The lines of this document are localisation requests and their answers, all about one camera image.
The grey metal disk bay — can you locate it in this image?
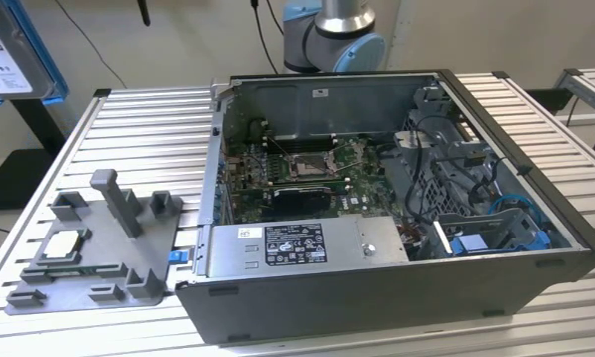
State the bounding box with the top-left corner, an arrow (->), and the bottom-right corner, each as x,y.
380,128 -> 508,232

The silver CPU chip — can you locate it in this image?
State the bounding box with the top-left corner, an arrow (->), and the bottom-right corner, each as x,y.
41,229 -> 94,262

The black RAM slot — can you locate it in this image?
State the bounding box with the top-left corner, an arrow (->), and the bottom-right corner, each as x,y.
261,141 -> 339,151
260,133 -> 337,144

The grey metal drive cage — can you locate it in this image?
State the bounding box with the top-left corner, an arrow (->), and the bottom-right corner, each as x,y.
419,207 -> 552,262

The black hanging cable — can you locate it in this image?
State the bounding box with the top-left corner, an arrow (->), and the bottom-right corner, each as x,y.
249,0 -> 281,74

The green motherboard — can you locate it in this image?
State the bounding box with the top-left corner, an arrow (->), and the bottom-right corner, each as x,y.
219,132 -> 408,225

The hard disk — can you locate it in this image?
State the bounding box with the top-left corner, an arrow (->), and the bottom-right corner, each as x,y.
0,0 -> 72,108

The thin black wall cable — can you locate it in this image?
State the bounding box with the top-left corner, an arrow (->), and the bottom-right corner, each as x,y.
53,0 -> 129,89

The CPU socket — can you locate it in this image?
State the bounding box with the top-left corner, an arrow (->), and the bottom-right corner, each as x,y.
285,150 -> 336,179

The silver power supply unit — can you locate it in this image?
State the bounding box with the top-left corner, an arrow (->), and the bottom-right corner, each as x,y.
205,216 -> 411,278

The dark grey PC case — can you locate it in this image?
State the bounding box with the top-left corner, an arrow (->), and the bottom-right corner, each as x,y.
175,68 -> 595,345

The blue wire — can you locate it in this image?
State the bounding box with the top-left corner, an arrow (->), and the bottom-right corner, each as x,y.
488,192 -> 543,225

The metal socket cover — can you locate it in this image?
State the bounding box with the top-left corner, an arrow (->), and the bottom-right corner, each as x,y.
328,142 -> 367,167

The black graphics card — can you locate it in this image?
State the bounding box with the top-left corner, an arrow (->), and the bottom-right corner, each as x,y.
269,185 -> 335,219

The grey parts rack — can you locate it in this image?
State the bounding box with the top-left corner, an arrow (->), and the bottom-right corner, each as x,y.
1,168 -> 184,317

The metal slat side table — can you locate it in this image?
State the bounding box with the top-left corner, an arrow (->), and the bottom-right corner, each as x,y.
554,68 -> 595,124

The blue disk carrier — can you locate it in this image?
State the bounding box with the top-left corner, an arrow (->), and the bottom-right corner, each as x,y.
450,234 -> 490,257

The black box under table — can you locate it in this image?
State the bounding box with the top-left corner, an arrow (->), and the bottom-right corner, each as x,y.
524,88 -> 574,117

